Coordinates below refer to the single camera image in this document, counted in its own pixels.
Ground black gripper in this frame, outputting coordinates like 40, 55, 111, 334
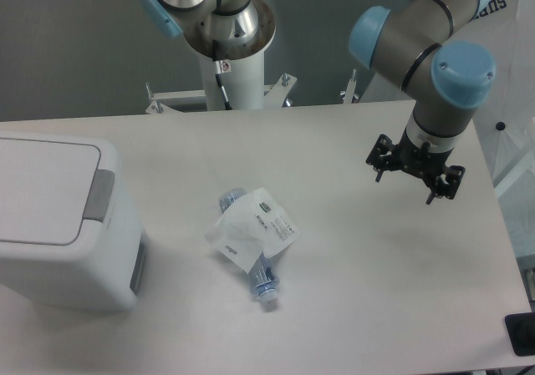
365, 129, 466, 205

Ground white trash can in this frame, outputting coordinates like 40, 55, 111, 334
1, 131, 147, 312

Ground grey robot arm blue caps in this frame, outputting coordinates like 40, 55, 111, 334
140, 0, 497, 200

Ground white umbrella with lettering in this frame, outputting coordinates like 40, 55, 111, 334
359, 0, 535, 188

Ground white plastic pouch bag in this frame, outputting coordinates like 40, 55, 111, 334
205, 188, 302, 272

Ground clear plastic water bottle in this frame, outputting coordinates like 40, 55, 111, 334
219, 188, 279, 312

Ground black device at table edge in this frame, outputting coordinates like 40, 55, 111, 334
505, 312, 534, 357

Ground white pedestal base frame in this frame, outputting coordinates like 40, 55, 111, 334
144, 68, 361, 115

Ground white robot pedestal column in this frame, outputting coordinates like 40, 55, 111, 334
182, 0, 277, 111

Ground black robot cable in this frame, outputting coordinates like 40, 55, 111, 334
211, 39, 233, 111

